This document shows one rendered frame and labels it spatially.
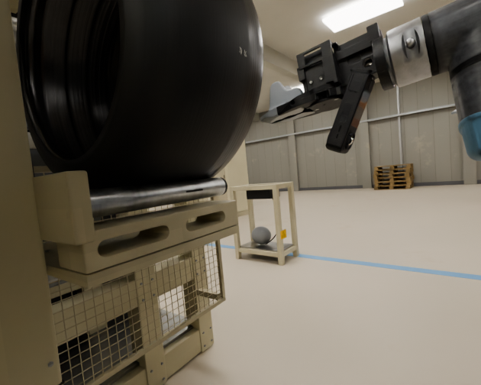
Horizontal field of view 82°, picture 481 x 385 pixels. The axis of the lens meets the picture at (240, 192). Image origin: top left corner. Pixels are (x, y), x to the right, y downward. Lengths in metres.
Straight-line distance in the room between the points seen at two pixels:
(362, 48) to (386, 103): 10.73
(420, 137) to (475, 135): 10.50
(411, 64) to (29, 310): 0.62
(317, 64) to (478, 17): 0.18
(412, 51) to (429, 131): 10.47
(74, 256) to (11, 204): 0.12
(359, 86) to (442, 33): 0.10
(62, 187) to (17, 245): 0.13
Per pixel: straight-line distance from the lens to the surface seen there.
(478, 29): 0.43
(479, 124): 0.41
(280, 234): 2.76
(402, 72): 0.44
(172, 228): 0.53
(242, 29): 0.59
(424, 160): 10.88
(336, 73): 0.45
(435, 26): 0.44
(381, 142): 11.09
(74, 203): 0.42
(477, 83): 0.41
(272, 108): 0.50
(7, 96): 0.54
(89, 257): 0.45
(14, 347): 0.56
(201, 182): 0.62
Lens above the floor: 0.92
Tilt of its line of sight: 4 degrees down
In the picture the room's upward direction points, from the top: 5 degrees counter-clockwise
